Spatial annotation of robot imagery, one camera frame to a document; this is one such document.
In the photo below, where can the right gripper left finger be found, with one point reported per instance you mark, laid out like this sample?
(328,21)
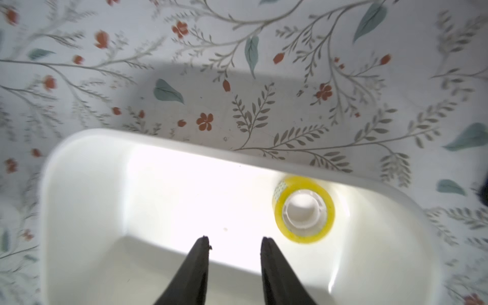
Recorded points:
(189,285)

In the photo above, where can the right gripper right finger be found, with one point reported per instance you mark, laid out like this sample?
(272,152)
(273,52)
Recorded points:
(280,284)

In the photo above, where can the yellow tape roll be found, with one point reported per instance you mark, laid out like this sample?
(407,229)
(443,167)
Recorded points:
(303,210)

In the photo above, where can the white storage box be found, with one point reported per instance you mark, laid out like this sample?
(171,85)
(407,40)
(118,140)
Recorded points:
(120,213)

